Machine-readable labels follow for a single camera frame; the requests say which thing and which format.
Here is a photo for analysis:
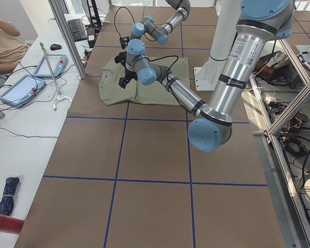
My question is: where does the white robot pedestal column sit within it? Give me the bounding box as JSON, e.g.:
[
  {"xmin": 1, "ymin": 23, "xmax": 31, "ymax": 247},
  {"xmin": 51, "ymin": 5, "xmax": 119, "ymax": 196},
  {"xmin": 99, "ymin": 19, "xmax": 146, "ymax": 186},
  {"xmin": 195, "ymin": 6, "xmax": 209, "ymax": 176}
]
[{"xmin": 194, "ymin": 0, "xmax": 241, "ymax": 91}]

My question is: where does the seated person beige shirt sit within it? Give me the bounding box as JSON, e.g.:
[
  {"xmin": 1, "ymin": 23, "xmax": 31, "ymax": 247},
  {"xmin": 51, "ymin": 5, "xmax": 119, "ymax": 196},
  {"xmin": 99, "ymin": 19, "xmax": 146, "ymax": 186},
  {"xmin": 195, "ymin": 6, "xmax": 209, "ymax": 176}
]
[{"xmin": 0, "ymin": 19, "xmax": 30, "ymax": 74}]

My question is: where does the aluminium frame rack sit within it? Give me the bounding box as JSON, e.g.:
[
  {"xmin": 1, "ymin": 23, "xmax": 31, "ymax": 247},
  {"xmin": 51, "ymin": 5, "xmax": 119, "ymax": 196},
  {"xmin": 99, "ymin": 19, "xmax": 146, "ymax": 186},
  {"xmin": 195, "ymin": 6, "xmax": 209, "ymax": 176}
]
[{"xmin": 243, "ymin": 31, "xmax": 310, "ymax": 247}]

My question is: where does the near blue teach pendant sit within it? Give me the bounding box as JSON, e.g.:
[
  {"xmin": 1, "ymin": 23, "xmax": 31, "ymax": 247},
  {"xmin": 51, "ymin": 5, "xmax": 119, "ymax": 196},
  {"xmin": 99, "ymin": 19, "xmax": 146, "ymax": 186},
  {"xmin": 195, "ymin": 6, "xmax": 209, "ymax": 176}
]
[{"xmin": 0, "ymin": 75, "xmax": 46, "ymax": 107}]

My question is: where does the black keyboard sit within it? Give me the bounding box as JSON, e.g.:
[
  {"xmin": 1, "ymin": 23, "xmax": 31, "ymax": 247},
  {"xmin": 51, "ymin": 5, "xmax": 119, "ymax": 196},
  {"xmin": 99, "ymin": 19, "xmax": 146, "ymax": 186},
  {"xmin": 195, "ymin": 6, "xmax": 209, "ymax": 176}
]
[{"xmin": 67, "ymin": 19, "xmax": 87, "ymax": 42}]

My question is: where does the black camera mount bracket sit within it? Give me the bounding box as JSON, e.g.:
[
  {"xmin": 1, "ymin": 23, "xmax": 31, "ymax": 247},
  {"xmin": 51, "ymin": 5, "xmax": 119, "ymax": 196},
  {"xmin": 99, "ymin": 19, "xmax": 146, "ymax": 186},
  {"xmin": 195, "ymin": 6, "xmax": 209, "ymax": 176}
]
[{"xmin": 114, "ymin": 51, "xmax": 127, "ymax": 68}]

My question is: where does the far blue teach pendant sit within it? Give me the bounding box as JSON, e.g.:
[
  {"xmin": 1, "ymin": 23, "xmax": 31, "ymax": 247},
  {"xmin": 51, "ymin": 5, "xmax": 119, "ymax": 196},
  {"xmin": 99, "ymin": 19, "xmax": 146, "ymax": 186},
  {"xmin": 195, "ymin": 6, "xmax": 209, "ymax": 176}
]
[{"xmin": 33, "ymin": 54, "xmax": 67, "ymax": 79}]

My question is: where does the olive green long-sleeve shirt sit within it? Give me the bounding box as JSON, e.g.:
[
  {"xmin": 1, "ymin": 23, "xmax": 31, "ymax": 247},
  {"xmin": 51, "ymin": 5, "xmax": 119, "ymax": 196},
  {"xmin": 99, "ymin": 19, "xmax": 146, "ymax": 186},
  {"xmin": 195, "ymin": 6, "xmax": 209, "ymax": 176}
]
[{"xmin": 98, "ymin": 56, "xmax": 190, "ymax": 106}]

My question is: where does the brown box with white plug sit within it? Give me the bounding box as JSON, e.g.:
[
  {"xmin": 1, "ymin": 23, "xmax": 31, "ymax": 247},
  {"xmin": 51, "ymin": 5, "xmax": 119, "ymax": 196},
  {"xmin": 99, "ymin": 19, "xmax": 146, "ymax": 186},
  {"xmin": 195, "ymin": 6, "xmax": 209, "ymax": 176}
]
[{"xmin": 254, "ymin": 51, "xmax": 291, "ymax": 80}]

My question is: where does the aluminium frame post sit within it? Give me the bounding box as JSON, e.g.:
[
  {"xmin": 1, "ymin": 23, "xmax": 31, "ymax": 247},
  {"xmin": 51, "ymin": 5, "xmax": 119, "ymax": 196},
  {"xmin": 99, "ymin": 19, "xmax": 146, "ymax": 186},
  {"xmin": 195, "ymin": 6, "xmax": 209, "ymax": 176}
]
[{"xmin": 48, "ymin": 0, "xmax": 86, "ymax": 79}]

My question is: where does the red cylinder tube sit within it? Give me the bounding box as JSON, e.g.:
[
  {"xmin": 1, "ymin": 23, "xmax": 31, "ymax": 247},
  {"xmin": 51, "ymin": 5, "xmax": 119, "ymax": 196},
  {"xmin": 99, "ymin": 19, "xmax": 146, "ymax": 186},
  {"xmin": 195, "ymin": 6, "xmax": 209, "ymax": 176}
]
[{"xmin": 0, "ymin": 214, "xmax": 24, "ymax": 235}]

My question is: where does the black computer mouse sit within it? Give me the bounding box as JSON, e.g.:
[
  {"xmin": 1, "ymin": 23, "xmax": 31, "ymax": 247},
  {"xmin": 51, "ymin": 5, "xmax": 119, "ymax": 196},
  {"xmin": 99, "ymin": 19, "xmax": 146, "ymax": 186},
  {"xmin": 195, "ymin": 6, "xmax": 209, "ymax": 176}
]
[{"xmin": 50, "ymin": 43, "xmax": 62, "ymax": 51}]

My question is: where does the black power adapter with label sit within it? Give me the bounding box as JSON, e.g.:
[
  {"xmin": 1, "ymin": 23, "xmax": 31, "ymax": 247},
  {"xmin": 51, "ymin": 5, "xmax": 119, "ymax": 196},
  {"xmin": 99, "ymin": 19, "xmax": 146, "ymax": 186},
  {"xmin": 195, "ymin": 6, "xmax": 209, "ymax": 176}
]
[{"xmin": 86, "ymin": 27, "xmax": 96, "ymax": 48}]

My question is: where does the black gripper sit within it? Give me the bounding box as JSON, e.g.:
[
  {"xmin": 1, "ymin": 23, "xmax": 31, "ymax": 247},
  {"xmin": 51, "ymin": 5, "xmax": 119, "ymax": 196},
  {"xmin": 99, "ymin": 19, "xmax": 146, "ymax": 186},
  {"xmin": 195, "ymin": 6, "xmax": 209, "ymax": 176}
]
[
  {"xmin": 119, "ymin": 36, "xmax": 130, "ymax": 49},
  {"xmin": 119, "ymin": 69, "xmax": 137, "ymax": 89}
]

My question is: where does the white reacher grabber stick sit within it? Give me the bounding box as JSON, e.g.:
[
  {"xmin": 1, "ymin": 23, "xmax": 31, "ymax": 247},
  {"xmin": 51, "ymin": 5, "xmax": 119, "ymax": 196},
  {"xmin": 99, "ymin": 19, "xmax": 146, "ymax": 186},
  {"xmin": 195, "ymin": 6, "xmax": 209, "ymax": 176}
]
[{"xmin": 39, "ymin": 42, "xmax": 72, "ymax": 111}]

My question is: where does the folded dark blue umbrella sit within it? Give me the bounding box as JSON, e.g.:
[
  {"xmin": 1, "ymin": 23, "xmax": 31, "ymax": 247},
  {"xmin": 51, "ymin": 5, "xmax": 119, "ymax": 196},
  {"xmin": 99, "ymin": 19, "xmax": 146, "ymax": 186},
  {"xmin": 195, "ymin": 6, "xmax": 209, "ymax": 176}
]
[{"xmin": 0, "ymin": 177, "xmax": 20, "ymax": 216}]

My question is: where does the blue teach pendant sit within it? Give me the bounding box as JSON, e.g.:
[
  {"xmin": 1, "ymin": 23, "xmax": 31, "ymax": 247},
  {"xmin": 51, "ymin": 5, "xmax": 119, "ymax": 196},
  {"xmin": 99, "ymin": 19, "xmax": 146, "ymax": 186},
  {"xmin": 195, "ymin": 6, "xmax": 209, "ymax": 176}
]
[
  {"xmin": 33, "ymin": 54, "xmax": 67, "ymax": 79},
  {"xmin": 0, "ymin": 75, "xmax": 46, "ymax": 107}
]

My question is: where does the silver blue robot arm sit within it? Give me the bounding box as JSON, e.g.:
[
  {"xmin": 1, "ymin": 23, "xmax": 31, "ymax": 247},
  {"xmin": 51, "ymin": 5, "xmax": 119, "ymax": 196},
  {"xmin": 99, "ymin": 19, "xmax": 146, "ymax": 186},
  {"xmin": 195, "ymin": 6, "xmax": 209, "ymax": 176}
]
[
  {"xmin": 119, "ymin": 0, "xmax": 191, "ymax": 50},
  {"xmin": 115, "ymin": 1, "xmax": 295, "ymax": 152}
]

